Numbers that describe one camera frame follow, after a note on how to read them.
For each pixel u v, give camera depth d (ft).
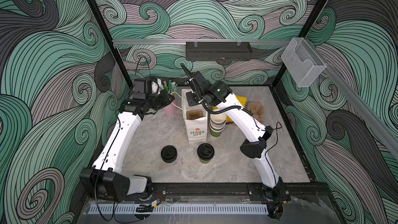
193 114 3.30
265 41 3.13
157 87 2.01
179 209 2.29
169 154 2.68
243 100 3.43
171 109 3.32
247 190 2.43
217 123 2.56
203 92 1.75
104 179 1.23
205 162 2.66
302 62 2.60
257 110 3.38
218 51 3.13
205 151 2.47
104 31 2.90
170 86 3.11
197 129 2.58
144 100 1.80
